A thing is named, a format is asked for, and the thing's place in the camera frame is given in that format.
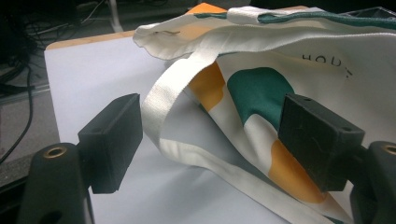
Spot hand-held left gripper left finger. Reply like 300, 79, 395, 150
77, 92, 145, 195

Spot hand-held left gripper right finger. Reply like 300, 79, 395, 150
277, 92, 366, 192

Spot white tote bag colour patches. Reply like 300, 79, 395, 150
133, 5, 396, 224

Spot white metal stand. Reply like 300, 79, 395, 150
106, 0, 124, 33

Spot black floor cable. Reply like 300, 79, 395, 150
0, 63, 35, 165

